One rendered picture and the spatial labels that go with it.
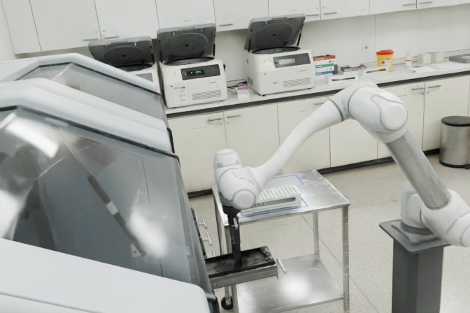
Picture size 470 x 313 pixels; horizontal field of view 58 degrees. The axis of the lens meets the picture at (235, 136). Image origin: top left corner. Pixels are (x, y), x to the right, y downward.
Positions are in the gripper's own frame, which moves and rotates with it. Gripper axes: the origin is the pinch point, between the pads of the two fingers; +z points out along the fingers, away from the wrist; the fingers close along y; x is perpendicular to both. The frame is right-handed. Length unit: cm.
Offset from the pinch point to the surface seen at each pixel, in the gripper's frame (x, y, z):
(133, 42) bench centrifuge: -30, -238, -64
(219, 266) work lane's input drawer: -8.0, 4.3, 4.0
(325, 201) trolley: 50, -27, 3
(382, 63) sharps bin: 215, -257, -13
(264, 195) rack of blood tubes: 21.7, -32.4, -3.4
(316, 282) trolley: 48, -38, 57
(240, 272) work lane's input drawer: -0.9, 11.0, 3.7
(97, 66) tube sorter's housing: -44, -50, -71
